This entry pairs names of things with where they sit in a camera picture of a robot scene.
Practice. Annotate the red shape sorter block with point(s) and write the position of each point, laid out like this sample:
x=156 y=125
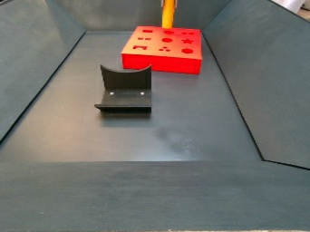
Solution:
x=170 y=50

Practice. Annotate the black curved fixture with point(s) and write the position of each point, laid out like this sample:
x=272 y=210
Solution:
x=127 y=90

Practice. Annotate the yellow oval cylinder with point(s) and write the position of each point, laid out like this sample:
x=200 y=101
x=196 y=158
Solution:
x=169 y=6

